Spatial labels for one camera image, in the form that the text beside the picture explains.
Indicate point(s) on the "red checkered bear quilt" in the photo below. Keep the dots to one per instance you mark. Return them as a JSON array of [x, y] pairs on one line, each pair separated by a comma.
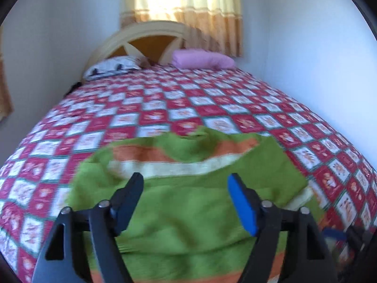
[[206, 106]]

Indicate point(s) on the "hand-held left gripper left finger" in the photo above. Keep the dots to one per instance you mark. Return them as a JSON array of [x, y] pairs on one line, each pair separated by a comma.
[[129, 200]]

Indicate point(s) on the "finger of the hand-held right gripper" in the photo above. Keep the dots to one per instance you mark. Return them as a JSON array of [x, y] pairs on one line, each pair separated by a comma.
[[358, 238]]

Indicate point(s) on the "cream round wooden headboard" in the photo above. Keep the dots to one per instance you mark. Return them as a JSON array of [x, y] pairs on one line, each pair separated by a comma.
[[147, 28]]

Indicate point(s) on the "beige side window curtain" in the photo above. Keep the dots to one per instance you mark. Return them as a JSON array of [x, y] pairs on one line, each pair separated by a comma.
[[4, 94]]

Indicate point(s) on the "green striped knit sweater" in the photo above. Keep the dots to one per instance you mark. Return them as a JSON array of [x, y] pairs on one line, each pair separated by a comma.
[[182, 212]]

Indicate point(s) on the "yellow orange window curtain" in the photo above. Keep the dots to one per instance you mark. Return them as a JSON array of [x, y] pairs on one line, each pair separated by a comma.
[[206, 20]]

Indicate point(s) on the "white printed pillow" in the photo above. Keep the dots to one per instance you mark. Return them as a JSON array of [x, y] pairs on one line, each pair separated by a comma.
[[112, 66]]

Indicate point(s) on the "pink pillow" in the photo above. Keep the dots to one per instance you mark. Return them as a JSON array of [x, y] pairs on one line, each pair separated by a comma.
[[200, 59]]

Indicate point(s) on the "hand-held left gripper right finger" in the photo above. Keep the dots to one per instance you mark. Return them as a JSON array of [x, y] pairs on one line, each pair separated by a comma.
[[241, 203]]

